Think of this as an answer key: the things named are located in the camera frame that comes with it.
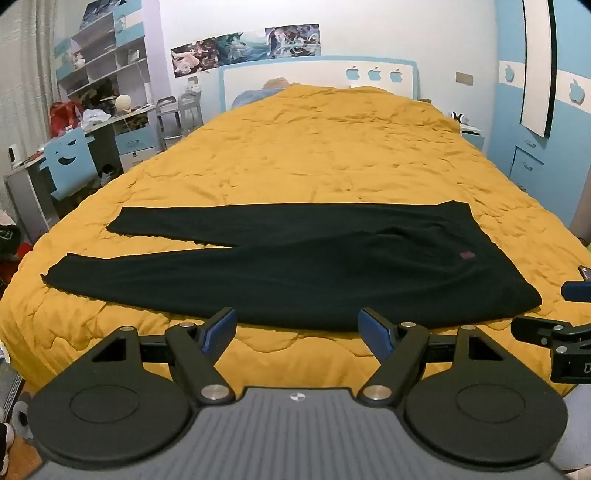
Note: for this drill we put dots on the white curtain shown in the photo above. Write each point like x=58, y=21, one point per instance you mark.
x=23, y=69

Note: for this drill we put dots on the wall mirror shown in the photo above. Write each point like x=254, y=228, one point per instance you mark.
x=535, y=69

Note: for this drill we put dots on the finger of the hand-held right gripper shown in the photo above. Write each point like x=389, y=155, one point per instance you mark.
x=531, y=330
x=577, y=290

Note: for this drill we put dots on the blue pillow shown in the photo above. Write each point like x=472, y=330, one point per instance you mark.
x=249, y=98

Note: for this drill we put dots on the white round lamp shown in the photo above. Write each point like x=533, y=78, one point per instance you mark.
x=124, y=102

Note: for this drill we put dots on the black bag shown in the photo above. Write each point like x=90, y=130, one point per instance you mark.
x=8, y=240

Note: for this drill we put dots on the white and blue bookshelf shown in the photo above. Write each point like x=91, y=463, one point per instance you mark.
x=106, y=60

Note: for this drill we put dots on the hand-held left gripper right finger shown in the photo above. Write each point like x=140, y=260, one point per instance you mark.
x=373, y=334

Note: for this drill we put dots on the blue smiley chair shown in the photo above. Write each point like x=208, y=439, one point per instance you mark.
x=69, y=157

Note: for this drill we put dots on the beige pillow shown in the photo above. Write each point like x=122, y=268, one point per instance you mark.
x=277, y=83

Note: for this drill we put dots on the small white camera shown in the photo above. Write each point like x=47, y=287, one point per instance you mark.
x=13, y=156

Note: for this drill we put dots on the blue wardrobe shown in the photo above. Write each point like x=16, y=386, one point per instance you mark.
x=508, y=138

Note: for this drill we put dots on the black and white shoe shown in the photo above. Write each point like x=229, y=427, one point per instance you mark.
x=4, y=443

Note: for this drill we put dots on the black pants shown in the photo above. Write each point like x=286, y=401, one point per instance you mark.
x=300, y=277

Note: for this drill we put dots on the wall switch plate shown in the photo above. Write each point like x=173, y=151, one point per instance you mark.
x=465, y=78

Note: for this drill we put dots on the black and white gadget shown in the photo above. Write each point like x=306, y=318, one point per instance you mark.
x=458, y=117

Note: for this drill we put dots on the wall poster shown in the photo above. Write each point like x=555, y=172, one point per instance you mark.
x=240, y=46

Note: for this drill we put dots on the smartphone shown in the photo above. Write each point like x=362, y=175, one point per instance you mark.
x=585, y=273

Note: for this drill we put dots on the grey desk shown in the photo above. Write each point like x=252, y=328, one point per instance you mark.
x=27, y=184

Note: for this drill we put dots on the white and blue headboard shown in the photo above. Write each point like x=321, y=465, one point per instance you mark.
x=318, y=74

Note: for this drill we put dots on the blue nightstand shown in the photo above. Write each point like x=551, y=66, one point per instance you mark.
x=473, y=141

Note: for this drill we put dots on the white shoes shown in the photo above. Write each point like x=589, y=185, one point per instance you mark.
x=110, y=174

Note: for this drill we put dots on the red bag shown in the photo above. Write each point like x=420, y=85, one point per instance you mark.
x=64, y=117

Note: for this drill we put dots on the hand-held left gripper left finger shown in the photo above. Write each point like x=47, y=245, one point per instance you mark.
x=220, y=331

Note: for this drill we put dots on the yellow quilt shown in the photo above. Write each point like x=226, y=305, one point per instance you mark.
x=295, y=152

